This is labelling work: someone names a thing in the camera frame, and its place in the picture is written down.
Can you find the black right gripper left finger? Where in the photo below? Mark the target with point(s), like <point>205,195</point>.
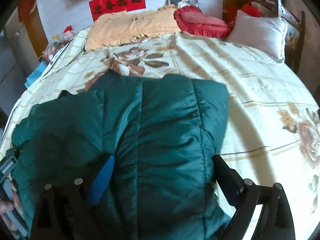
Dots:
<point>62,212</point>

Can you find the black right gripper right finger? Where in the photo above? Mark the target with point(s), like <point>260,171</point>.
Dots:
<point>275,219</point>

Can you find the dark green quilted puffer jacket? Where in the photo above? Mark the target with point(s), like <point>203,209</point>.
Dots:
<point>162,133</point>

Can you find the person's left hand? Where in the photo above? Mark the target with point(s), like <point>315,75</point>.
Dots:
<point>7,206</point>

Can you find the cream floral bed sheet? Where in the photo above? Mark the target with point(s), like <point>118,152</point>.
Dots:
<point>273,129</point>

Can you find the grey refrigerator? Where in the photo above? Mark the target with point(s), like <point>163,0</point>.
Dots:
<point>14,68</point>

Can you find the blue paper bag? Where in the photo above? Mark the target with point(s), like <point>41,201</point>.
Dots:
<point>35,74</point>

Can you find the wooden door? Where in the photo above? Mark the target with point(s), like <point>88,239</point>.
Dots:
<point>36,32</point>

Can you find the plush toy with red hat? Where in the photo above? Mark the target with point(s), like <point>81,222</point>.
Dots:
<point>68,33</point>

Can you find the white satin pillow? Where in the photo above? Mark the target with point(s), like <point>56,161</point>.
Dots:
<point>264,33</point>

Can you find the yellow ruffled pillow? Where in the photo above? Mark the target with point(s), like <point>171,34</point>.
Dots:
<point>122,28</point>

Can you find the red heart-shaped cushion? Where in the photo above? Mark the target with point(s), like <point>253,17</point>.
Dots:
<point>190,19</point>

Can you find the red Chinese characters banner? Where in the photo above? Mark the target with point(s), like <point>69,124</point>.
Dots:
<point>100,7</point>

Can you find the framed portrait photo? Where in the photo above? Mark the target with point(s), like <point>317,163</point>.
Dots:
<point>182,3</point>

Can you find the red hanging wall decoration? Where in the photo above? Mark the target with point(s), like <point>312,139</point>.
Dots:
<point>25,9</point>

